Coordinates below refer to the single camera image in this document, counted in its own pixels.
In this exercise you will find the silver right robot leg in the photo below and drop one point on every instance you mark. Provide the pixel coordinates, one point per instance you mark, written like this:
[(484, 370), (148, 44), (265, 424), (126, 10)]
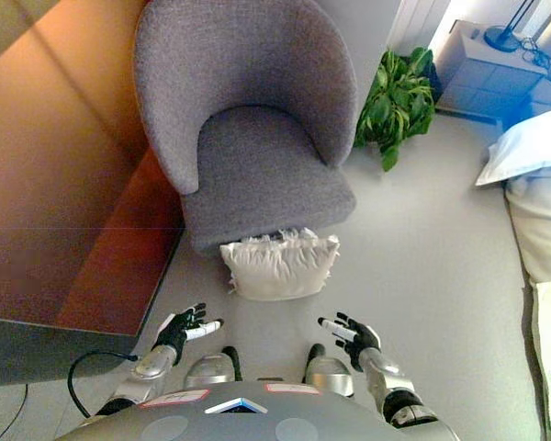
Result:
[(326, 369)]

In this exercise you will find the brown wooden desk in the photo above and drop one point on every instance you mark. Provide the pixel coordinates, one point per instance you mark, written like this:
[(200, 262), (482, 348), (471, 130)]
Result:
[(69, 174)]

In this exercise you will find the white ruffled pillow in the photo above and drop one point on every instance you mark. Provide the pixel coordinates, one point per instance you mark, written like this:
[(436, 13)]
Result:
[(280, 266)]

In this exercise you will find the silver robot leg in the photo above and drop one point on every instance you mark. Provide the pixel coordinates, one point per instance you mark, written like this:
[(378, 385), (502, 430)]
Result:
[(211, 367), (326, 369)]

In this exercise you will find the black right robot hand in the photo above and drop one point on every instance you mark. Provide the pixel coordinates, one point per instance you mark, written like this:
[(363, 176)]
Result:
[(359, 336)]

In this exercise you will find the silver left robot leg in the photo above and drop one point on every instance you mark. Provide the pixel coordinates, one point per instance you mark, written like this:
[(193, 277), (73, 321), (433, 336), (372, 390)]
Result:
[(211, 367)]

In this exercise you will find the black lamp base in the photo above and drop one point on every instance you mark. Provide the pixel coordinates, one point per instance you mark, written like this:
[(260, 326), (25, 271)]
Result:
[(501, 37)]

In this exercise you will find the grey fabric armchair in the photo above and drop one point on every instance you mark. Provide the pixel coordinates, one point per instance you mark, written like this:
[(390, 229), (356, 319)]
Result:
[(252, 115)]

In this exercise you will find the green potted plant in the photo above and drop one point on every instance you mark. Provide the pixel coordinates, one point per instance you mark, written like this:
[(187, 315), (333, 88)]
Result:
[(397, 105)]

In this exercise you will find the white nightstand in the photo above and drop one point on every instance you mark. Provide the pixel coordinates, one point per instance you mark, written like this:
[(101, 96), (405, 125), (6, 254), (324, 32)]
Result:
[(486, 69)]

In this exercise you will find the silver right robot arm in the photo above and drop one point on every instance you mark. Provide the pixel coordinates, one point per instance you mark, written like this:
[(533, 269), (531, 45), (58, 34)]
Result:
[(395, 388)]

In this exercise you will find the grey robot torso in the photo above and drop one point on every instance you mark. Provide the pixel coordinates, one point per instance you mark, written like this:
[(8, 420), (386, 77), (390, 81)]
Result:
[(252, 413)]

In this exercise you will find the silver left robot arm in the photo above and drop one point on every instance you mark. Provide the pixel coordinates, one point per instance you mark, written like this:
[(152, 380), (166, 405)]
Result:
[(140, 376)]

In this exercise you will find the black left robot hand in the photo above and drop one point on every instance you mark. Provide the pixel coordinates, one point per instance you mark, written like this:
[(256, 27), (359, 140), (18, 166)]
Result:
[(178, 331)]

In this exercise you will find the white bed pillow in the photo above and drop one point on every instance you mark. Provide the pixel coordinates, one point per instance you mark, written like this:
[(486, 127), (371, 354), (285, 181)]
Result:
[(528, 151)]

